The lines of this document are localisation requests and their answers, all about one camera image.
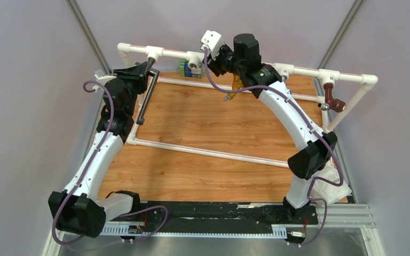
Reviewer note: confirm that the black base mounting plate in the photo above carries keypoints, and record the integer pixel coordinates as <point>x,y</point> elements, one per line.
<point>212,219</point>

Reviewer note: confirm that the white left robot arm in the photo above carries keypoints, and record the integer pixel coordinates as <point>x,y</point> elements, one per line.
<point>76,208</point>

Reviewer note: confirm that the dark grey long faucet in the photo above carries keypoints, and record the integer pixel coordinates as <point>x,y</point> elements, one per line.
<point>146,95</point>

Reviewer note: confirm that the white PVC pipe frame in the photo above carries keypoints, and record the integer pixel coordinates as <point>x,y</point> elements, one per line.
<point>191,129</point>

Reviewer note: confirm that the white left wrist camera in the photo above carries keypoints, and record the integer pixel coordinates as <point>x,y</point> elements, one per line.
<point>102,75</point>

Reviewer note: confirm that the chrome faucet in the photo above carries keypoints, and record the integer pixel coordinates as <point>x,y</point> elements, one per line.
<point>284,79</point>

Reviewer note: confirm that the green blue small box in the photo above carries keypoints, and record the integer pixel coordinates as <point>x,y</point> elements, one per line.
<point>186,71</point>

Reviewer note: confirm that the white thread seal tape roll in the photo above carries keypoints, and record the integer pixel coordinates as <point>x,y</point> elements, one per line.
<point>330,193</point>

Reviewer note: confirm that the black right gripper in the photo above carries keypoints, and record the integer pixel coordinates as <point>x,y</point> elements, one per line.
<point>212,64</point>

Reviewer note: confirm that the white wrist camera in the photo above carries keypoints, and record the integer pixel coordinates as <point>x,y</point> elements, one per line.
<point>102,75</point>
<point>211,40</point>

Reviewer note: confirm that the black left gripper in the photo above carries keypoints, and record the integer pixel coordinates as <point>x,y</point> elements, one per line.
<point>135,74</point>

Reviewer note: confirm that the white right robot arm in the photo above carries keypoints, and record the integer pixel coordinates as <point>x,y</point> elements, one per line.
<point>315,146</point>

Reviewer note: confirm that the brown faucet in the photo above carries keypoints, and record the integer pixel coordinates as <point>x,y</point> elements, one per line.
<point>331,103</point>

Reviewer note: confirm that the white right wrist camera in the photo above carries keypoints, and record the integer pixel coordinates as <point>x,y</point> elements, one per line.
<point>211,40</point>

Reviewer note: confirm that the yellow faucet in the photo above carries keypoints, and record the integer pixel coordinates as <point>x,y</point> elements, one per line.
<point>236,85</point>

